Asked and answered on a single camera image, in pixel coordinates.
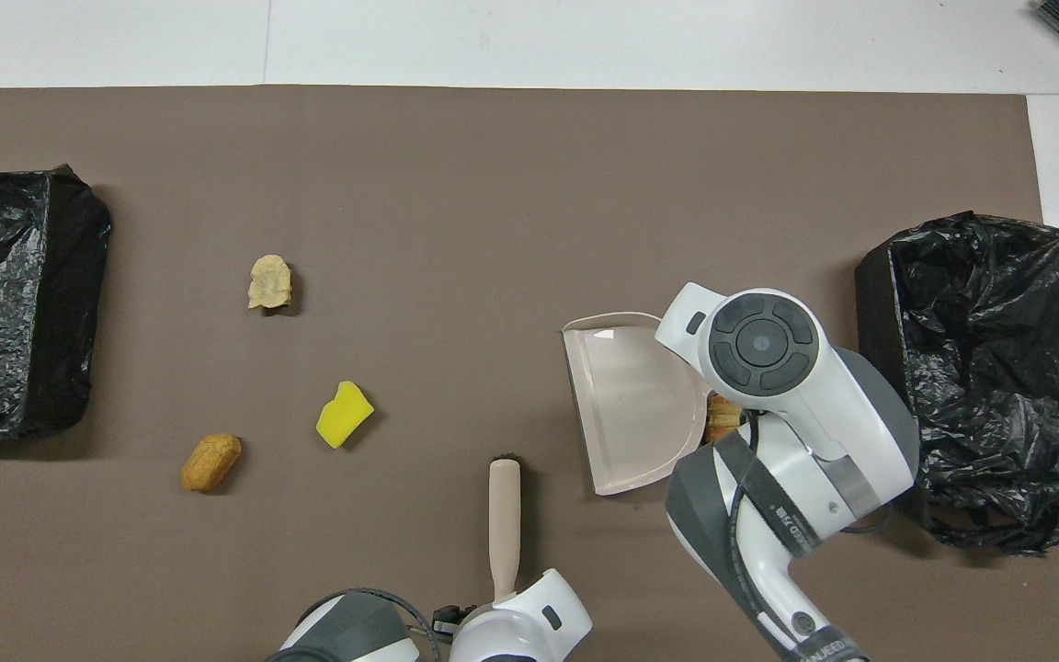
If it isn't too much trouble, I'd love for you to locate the beige hand brush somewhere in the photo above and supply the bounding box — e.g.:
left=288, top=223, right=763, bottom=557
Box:
left=488, top=453, right=524, bottom=605

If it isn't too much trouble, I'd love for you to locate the beige plastic dustpan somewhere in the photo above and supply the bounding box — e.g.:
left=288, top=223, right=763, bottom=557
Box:
left=562, top=312, right=716, bottom=497

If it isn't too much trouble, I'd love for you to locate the yellow sponge piece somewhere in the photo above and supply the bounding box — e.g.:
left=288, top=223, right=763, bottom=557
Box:
left=315, top=380, right=375, bottom=450

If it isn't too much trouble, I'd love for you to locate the brown toy bread roll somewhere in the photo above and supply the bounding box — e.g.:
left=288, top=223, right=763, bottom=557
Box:
left=181, top=433, right=243, bottom=493

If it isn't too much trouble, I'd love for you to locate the orange striped toy croissant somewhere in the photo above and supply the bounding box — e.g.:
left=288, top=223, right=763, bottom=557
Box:
left=707, top=394, right=745, bottom=445

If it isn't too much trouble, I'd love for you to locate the brown table mat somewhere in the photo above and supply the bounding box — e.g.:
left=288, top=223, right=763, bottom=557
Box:
left=0, top=86, right=1059, bottom=662

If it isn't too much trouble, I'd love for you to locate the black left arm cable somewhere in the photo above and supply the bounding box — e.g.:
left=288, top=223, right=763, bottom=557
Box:
left=272, top=587, right=480, bottom=662

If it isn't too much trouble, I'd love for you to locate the pale toy croissant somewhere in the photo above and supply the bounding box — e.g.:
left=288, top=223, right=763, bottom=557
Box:
left=247, top=255, right=294, bottom=311

